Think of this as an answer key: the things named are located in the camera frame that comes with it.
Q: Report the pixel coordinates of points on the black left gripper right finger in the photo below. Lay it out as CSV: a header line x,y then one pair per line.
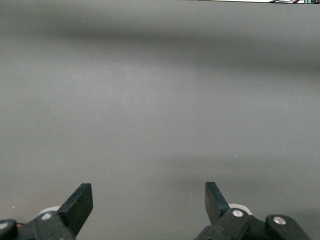
x,y
217,207

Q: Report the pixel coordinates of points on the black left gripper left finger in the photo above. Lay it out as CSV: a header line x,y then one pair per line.
x,y
75,210

